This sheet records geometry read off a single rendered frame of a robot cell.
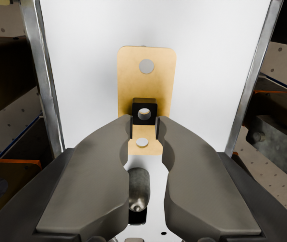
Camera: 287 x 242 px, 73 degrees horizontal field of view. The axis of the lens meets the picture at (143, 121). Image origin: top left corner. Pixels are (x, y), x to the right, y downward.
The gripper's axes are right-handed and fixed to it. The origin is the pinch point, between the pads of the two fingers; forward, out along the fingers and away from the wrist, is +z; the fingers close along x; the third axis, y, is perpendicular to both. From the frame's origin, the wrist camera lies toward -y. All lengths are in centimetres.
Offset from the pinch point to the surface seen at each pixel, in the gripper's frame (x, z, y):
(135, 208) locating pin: -0.3, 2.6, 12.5
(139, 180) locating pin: 0.1, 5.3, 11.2
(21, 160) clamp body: -18.1, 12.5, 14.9
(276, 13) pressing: 11.4, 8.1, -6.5
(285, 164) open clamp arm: 14.7, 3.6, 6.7
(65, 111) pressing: -8.1, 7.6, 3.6
